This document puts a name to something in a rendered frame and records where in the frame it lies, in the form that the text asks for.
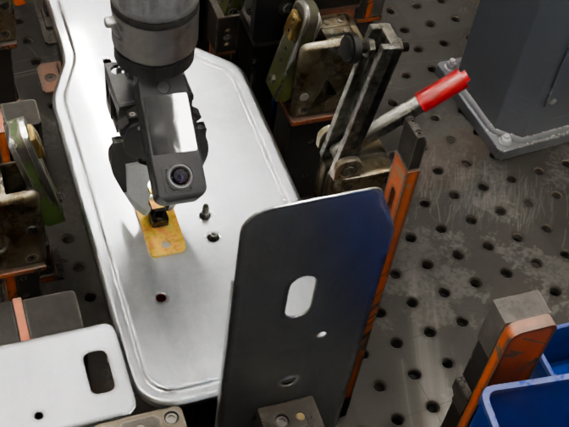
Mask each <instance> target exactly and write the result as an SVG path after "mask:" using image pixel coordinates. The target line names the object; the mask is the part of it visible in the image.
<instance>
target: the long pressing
mask: <svg viewBox="0 0 569 427"><path fill-rule="evenodd" d="M45 3H46V5H47V11H48V13H49V17H50V20H51V23H52V27H53V31H54V34H55V36H56V40H57V43H58V48H59V51H60V54H61V57H62V60H63V63H62V68H61V70H60V73H59V76H58V81H57V84H56V86H55V89H54V92H53V95H52V109H53V112H54V116H55V119H56V122H57V126H58V131H59V134H60V137H61V141H62V143H63V147H64V152H65V155H66V158H67V162H68V165H69V170H70V173H71V177H72V180H73V183H74V186H75V192H76V195H77V198H78V201H79V205H80V210H81V213H82V216H83V220H84V222H85V226H86V231H87V235H88V237H89V241H90V244H91V250H92V252H93V256H94V259H95V262H96V266H97V271H98V274H99V277H100V281H101V283H102V288H103V292H104V296H105V298H106V302H107V305H108V311H109V313H110V317H111V320H112V323H113V327H114V328H115V330H116V332H117V335H118V338H119V344H120V347H121V350H122V353H123V356H124V362H125V365H126V368H127V371H128V375H129V377H130V383H131V386H132V390H133V392H134V393H135V394H136V395H137V396H138V397H139V398H140V399H141V400H142V401H143V402H145V403H147V404H148V405H151V406H153V407H155V408H161V409H163V408H169V407H172V406H177V407H180V408H187V407H190V406H194V405H197V404H201V403H204V402H211V401H215V400H218V388H219V381H220V373H221V365H222V357H223V350H224V336H225V328H226V321H227V313H228V306H229V291H230V284H231V281H233V282H234V277H235V264H236V256H237V249H238V241H239V234H240V228H241V226H242V225H243V224H244V222H245V221H246V220H247V219H248V218H249V217H250V216H252V215H253V214H254V213H256V212H258V211H260V210H262V209H264V208H269V207H272V206H277V205H281V204H286V203H290V202H299V201H301V198H300V195H299V193H298V191H297V190H296V186H295V184H294V182H293V180H292V178H291V176H290V172H289V170H288V169H287V166H286V164H285V161H284V159H283V157H282V155H281V153H280V150H279V148H278V145H277V143H276V141H275V140H274V137H273V134H272V132H271V130H270V128H269V126H268V122H267V121H266V119H265V117H264V114H263V112H262V109H261V107H260V105H259V103H258V100H257V98H256V96H255V93H254V91H253V90H252V88H251V84H250V82H249V80H248V78H247V76H246V74H245V72H244V71H243V70H242V69H241V68H240V67H239V66H237V65H236V64H234V63H232V62H230V61H228V60H226V59H223V58H220V57H218V56H216V55H213V54H211V53H208V52H206V51H203V50H201V49H199V48H197V47H196V48H195V57H194V60H193V63H192V64H191V66H190V68H189V69H188V70H186V71H185V75H186V78H187V80H188V82H189V84H190V87H191V90H192V92H193V94H194V100H192V106H193V107H196V108H198V109H199V112H200V114H201V118H200V119H199V120H198V121H197V122H201V121H204V123H205V125H206V127H207V133H206V137H207V141H208V155H207V159H206V162H205V163H204V165H203V168H204V174H205V178H206V182H207V190H206V192H205V193H204V194H203V195H202V196H201V197H200V198H199V199H198V200H197V201H195V202H187V203H181V204H176V206H175V207H174V210H175V213H176V216H177V219H178V221H179V224H180V228H181V231H182V234H183V237H184V239H185V244H186V249H185V251H184V252H181V253H176V254H172V255H168V256H163V257H159V258H153V257H151V256H150V255H149V252H148V249H147V246H146V242H145V238H144V236H143V233H142V229H141V225H140V221H139V219H138V216H137V212H136V210H135V208H134V207H133V206H132V205H131V204H130V202H129V200H128V199H127V197H126V196H125V194H124V193H123V192H122V190H121V188H120V187H119V184H118V182H117V181H116V180H115V178H114V176H113V172H112V170H111V167H110V164H109V161H108V148H109V146H110V145H111V144H112V139H111V137H112V136H119V133H116V130H115V128H114V124H113V120H112V119H111V118H110V115H109V112H108V107H107V104H106V93H105V73H104V62H103V60H104V59H106V58H107V59H110V60H111V62H110V63H112V62H116V61H115V59H114V55H113V41H112V37H111V28H107V27H105V25H104V23H103V19H104V18H105V17H106V16H112V13H111V8H110V0H45ZM204 203H207V204H208V205H209V213H210V214H211V217H210V219H202V218H201V217H200V213H201V212H202V206H203V204H204ZM211 232H216V233H217V235H218V237H219V239H218V241H215V242H212V241H209V240H208V239H207V237H208V235H210V233H211ZM315 281H316V279H315V278H314V277H311V276H305V277H302V278H300V279H298V280H295V281H294V282H293V283H292V284H291V286H290V290H289V295H288V300H287V304H286V309H285V313H286V314H287V315H290V316H292V315H297V314H300V313H303V312H305V311H306V310H307V309H308V308H309V307H310V305H311V300H312V294H313V290H314V286H315ZM160 294H162V295H164V296H166V300H165V301H164V302H158V301H157V299H156V296H157V295H160Z"/></svg>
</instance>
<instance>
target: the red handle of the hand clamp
mask: <svg viewBox="0 0 569 427"><path fill-rule="evenodd" d="M468 81H470V78H469V76H468V75H467V72H466V71H465V70H463V71H462V72H460V71H459V69H455V70H453V71H452V72H450V73H449V74H448V75H445V76H444V77H442V78H440V79H439V80H437V81H435V82H434V83H432V84H431V85H429V86H427V87H425V88H423V89H422V90H421V91H419V92H417V93H415V94H414V95H415V96H414V97H412V98H410V99H408V100H407V101H405V102H403V103H402V104H400V105H399V106H397V107H395V108H393V109H391V110H390V111H389V112H387V113H386V114H383V115H382V116H380V117H378V118H377V119H375V120H374V121H373V122H372V124H371V126H370V128H369V131H368V133H367V136H366V138H365V141H364V142H363V144H362V148H361V149H363V148H364V147H366V146H368V145H369V144H371V143H373V142H374V141H377V140H378V139H379V138H381V137H382V136H385V135H386V134H388V133H390V132H391V131H392V130H395V129H396V128H398V127H400V126H401V125H403V124H404V122H405V118H406V117H408V116H413V117H414V118H415V117H417V116H418V115H419V114H421V113H423V112H425V113H427V111H429V110H431V109H432V108H435V107H437V106H438V105H440V104H441V103H443V102H445V101H446V100H448V99H450V98H451V97H453V96H455V95H456V94H458V93H459V92H462V91H463V90H465V89H467V88H468V87H469V86H468V85H467V82H468ZM340 143H341V140H340V141H336V142H334V143H333V144H332V146H331V147H330V148H329V150H330V152H331V154H332V156H333V158H334V157H335V155H336V153H337V151H338V148H339V146H340Z"/></svg>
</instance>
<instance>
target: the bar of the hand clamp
mask: <svg viewBox="0 0 569 427"><path fill-rule="evenodd" d="M409 49H410V44H409V42H403V41H402V39H400V38H398V37H397V35H396V34H395V32H394V30H393V28H392V27H391V25H390V24H389V23H380V24H370V25H369V26H368V28H367V32H366V34H365V36H364V38H363V41H362V40H361V38H360V37H359V35H357V33H356V32H347V33H345V35H344V36H343V37H342V39H341V42H340V55H341V57H342V58H343V60H344V61H345V62H346V63H347V64H353V67H352V70H351V73H350V75H349V78H348V80H347V82H346V85H345V89H344V91H343V93H342V96H341V98H340V101H339V104H338V106H337V109H336V111H335V113H334V117H333V119H332V121H331V124H330V127H329V130H328V132H327V135H326V137H325V139H324V142H323V145H322V147H321V150H320V155H321V157H322V158H326V157H333V156H332V154H331V152H330V150H329V148H330V147H331V146H332V144H333V143H334V142H336V141H340V140H341V143H340V146H339V148H338V151H337V153H336V155H335V157H334V161H333V163H332V165H331V168H330V170H329V174H330V176H331V173H332V168H333V166H334V163H335V162H336V161H338V160H339V159H341V158H344V157H348V156H358V154H359V152H360V150H361V148H362V144H363V142H364V141H365V138H366V136H367V133H368V131H369V128H370V126H371V124H372V122H373V119H374V116H375V114H376V113H377V110H378V107H379V104H380V103H381V101H382V98H383V96H384V93H385V91H386V89H387V86H388V84H389V81H390V79H391V76H392V75H393V73H394V70H395V67H396V65H397V63H398V61H399V58H400V56H401V54H402V52H408V51H409ZM331 177H332V176H331Z"/></svg>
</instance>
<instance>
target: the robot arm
mask: <svg viewBox="0 0 569 427"><path fill-rule="evenodd" d="M110 8H111V13H112V16H106V17H105V18H104V19H103V23H104V25H105V27H107V28H111V37H112V41H113V55H114V59H115V61H116V62H112V63H106V64H104V73H105V93H106V104H107V107H108V112H109V115H110V118H111V119H112V120H113V124H114V128H115V130H116V133H119V136H112V137H111V139H112V144H111V145H110V146H109V148H108V161H109V164H110V167H111V170H112V172H113V176H114V178H115V180H116V181H117V182H118V184H119V187H120V188H121V190H122V192H123V193H124V194H125V196H126V197H127V199H128V200H129V202H130V204H131V205H132V206H133V207H134V208H135V209H136V210H137V211H138V212H140V213H141V214H143V215H145V216H147V215H148V214H149V213H150V212H151V211H152V206H151V204H150V201H149V198H150V196H151V193H150V191H149V188H148V182H149V181H150V185H151V189H152V197H153V200H154V202H155V203H156V204H158V205H160V206H164V207H165V208H166V211H171V210H172V209H173V208H174V207H175V206H176V204H181V203H187V202H195V201H197V200H198V199H199V198H200V197H201V196H202V195H203V194H204V193H205V192H206V190H207V182H206V178H205V174H204V168H203V165H204V163H205V162H206V159H207V155H208V141H207V137H206V133H207V127H206V125H205V123H204V121H201V122H197V121H198V120H199V119H200V118H201V114H200V112H199V109H198V108H196V107H193V106H192V100H194V94H193V92H192V90H191V87H190V84H189V82H188V80H187V78H186V75H185V71H186V70H188V69H189V68H190V66H191V64H192V63H193V60H194V57H195V48H196V44H197V41H198V31H199V9H200V3H199V0H110ZM119 67H120V68H119ZM116 68H117V69H116ZM113 69H116V74H115V73H112V70H113Z"/></svg>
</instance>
